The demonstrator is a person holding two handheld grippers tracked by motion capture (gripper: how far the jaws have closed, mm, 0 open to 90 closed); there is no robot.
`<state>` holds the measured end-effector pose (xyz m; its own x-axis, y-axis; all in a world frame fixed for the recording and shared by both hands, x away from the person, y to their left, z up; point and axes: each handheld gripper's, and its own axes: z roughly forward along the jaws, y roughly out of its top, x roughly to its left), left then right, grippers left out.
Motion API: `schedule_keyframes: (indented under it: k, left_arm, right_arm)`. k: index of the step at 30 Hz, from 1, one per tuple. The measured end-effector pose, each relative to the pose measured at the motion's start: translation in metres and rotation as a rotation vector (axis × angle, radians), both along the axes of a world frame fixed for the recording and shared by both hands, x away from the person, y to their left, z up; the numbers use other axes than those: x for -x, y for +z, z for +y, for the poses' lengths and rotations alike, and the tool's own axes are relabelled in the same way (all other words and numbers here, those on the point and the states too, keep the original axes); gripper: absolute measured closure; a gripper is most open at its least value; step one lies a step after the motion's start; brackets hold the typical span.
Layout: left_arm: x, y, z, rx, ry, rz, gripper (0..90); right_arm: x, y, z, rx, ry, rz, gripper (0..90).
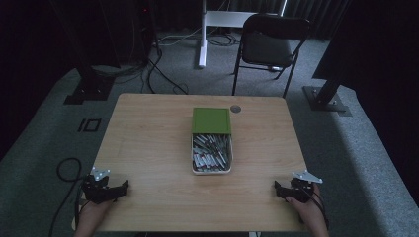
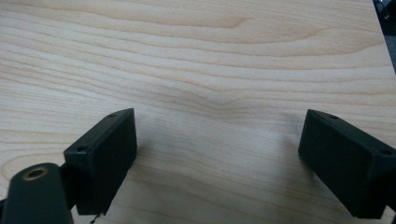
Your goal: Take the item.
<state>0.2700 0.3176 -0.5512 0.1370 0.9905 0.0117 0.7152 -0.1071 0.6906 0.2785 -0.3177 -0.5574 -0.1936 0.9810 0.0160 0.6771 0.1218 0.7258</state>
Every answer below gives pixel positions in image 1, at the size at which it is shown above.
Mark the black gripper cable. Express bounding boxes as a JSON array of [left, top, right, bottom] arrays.
[[48, 157, 87, 237], [304, 188, 331, 231]]

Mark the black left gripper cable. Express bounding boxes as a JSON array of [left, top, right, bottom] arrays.
[[48, 157, 87, 237]]

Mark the green sliding box lid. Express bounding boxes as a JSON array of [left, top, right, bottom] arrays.
[[191, 107, 232, 135]]

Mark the black folding chair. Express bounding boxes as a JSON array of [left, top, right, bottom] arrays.
[[231, 13, 311, 100]]

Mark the pile of pens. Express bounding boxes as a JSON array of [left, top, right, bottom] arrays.
[[192, 132, 231, 173]]

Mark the white desk frame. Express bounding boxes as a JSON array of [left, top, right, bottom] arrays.
[[197, 0, 289, 69]]

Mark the person's left hand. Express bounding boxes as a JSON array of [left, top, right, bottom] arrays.
[[74, 197, 114, 231]]

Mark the person's right hand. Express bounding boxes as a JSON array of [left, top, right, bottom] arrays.
[[285, 183, 330, 231]]

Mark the black metal stand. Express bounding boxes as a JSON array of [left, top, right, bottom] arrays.
[[301, 0, 354, 118], [48, 0, 117, 106]]

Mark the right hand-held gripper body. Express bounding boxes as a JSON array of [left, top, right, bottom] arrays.
[[289, 169, 324, 203]]

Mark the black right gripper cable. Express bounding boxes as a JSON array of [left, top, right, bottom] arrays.
[[304, 188, 331, 231]]

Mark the bundle of floor cables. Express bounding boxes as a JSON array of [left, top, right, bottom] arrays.
[[92, 19, 241, 97]]

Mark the white storage box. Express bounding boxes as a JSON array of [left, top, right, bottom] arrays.
[[190, 131, 234, 176]]

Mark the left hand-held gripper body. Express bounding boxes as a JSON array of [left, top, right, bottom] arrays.
[[81, 166, 115, 204]]

